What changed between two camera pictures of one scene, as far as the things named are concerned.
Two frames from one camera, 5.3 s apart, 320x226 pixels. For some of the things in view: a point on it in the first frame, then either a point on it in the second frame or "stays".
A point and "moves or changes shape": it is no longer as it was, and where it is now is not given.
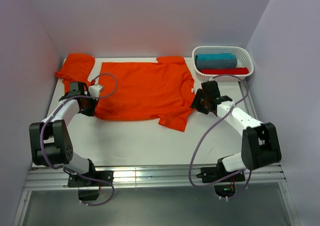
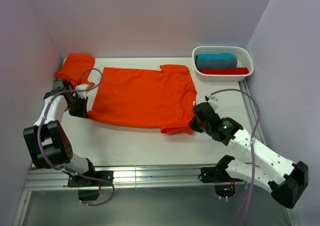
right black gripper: (195, 103) to (193, 125)
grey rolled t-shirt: (220, 64) stays
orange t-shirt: (162, 91) moves or changes shape
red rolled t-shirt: (231, 71) stays
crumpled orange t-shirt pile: (77, 68) stays
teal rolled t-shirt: (215, 56) stays
